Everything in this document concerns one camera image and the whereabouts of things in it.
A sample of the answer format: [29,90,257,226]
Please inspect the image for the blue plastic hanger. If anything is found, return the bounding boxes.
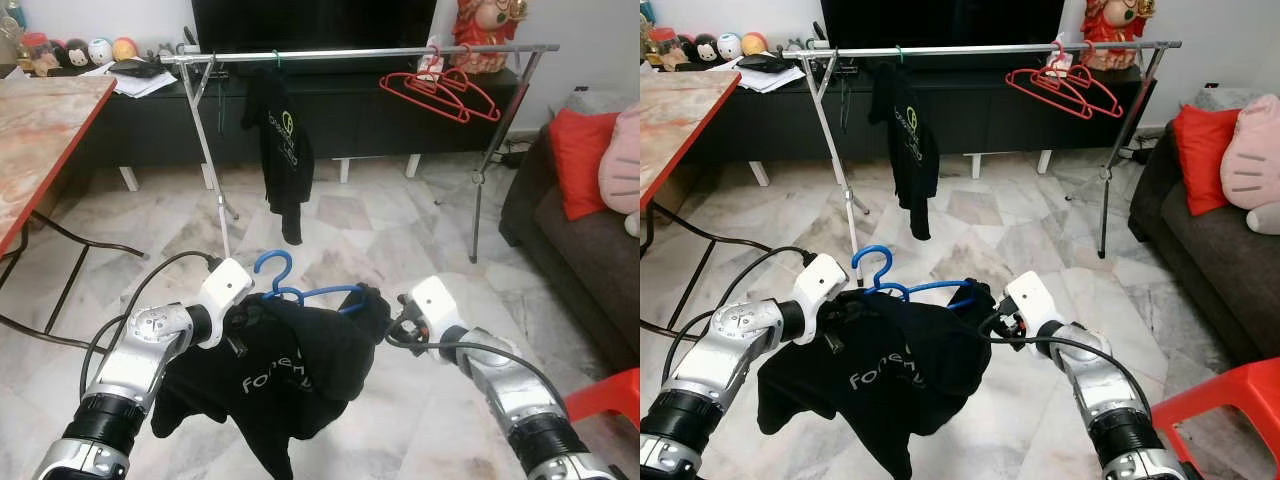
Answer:
[253,250,367,317]
[852,245,977,312]

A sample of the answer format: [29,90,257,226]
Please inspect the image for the black fonemax T-shirt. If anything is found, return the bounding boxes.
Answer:
[150,283,393,480]
[240,68,317,247]
[757,280,997,480]
[868,62,941,242]

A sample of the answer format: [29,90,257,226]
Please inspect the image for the red plastic hanger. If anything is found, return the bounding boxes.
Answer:
[1040,40,1125,119]
[1005,42,1094,121]
[378,48,472,125]
[412,45,502,123]

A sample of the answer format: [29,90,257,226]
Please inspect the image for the dark grey fabric sofa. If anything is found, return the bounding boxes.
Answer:
[500,90,641,377]
[1128,95,1280,367]

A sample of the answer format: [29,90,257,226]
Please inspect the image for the red plastic stool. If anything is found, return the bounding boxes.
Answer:
[1150,358,1280,480]
[565,368,641,432]

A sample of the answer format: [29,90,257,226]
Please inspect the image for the red cushion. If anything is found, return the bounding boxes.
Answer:
[1172,103,1247,217]
[548,108,620,222]

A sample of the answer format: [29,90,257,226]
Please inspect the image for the pink cat face cushion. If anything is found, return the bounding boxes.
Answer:
[598,105,641,217]
[1222,120,1280,212]

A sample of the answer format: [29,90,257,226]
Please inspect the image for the silver metal clothes rack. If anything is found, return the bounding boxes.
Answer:
[160,43,561,264]
[783,40,1183,291]

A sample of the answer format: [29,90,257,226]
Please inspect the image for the side table white lace cloth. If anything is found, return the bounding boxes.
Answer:
[565,88,627,114]
[1195,88,1267,112]

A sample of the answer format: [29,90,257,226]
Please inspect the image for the red robed deity statue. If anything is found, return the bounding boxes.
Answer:
[452,0,529,77]
[1080,0,1152,72]

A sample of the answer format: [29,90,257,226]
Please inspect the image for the black flat screen television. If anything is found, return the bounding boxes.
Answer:
[820,0,1066,50]
[190,0,439,54]

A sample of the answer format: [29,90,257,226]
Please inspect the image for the white paper sheets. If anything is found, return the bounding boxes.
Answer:
[720,62,806,95]
[95,65,179,99]

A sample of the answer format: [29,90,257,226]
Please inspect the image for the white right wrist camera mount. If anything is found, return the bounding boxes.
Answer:
[1003,270,1067,342]
[398,276,470,347]

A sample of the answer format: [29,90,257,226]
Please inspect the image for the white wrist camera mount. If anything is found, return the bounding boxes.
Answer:
[197,258,255,350]
[1003,270,1067,342]
[793,253,850,345]
[398,276,470,347]

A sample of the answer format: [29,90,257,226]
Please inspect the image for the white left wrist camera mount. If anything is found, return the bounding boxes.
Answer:
[793,253,850,345]
[197,258,255,350]

